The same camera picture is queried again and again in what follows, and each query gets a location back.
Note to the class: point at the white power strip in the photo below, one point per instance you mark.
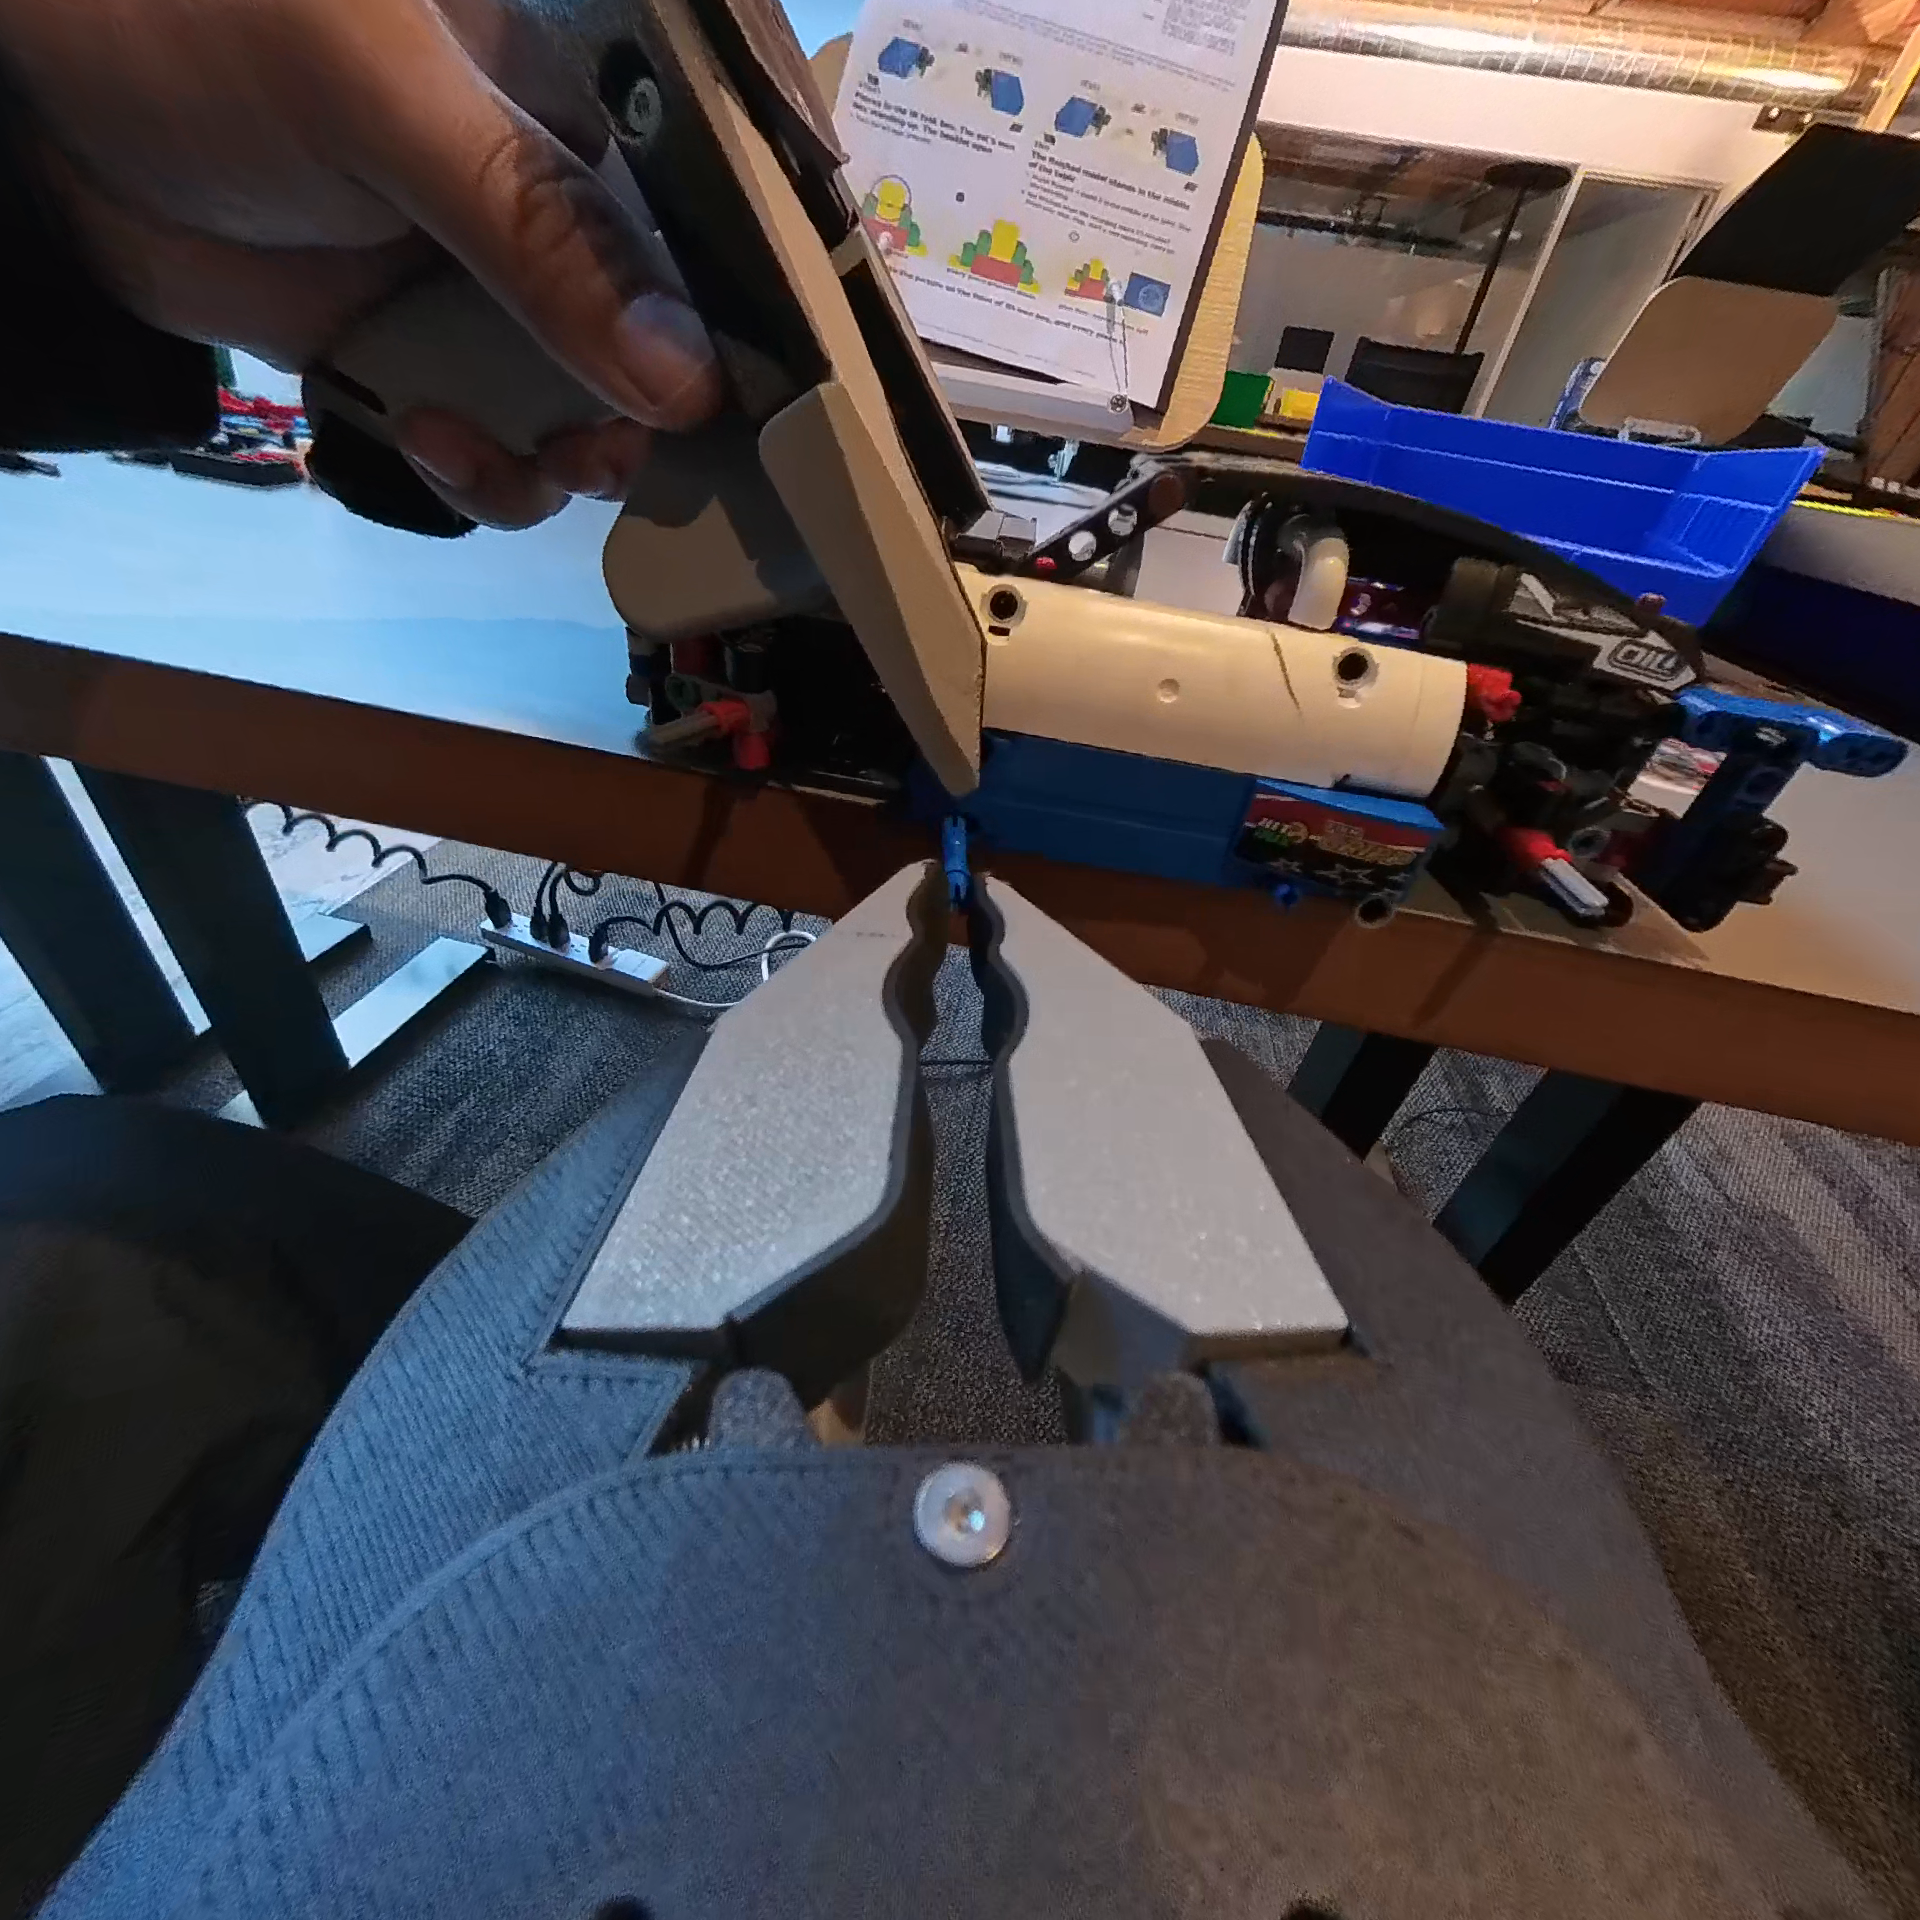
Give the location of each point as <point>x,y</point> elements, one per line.
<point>599,960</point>

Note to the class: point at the black desk leg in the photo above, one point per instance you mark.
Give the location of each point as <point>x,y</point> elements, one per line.
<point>224,930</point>
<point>1559,1171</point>

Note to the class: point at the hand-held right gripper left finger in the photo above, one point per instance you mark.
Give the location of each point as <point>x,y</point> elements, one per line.
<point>764,1171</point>

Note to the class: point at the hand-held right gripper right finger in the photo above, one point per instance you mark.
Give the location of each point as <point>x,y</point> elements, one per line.
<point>1171,1200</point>

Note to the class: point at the white desk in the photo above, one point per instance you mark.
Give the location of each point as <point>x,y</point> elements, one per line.
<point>299,570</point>
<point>1860,555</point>

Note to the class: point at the yellow plastic bin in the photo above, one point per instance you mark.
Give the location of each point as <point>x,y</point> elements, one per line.
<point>1298,400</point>

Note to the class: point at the black board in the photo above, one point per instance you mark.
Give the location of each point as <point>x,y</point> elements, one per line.
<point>1800,210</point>

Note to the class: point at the pile of small toy bricks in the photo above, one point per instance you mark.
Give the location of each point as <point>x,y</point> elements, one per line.
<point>263,434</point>

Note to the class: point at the blue plastic bin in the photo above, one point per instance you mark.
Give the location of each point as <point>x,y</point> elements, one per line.
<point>1499,480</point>

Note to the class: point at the person's left hand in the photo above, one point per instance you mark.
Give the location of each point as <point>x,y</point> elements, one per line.
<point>375,136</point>

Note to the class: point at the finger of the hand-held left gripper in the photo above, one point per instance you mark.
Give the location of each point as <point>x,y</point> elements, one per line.
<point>885,598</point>
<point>943,450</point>

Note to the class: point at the toy brick race car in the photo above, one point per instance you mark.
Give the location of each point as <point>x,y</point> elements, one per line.
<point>1201,690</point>

